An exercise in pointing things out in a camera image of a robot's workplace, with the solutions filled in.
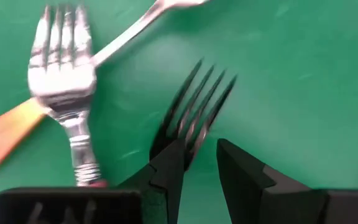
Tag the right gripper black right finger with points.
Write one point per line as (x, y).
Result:
(253, 193)

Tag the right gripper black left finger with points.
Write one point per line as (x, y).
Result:
(166, 174)

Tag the green table mat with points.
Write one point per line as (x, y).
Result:
(291, 77)

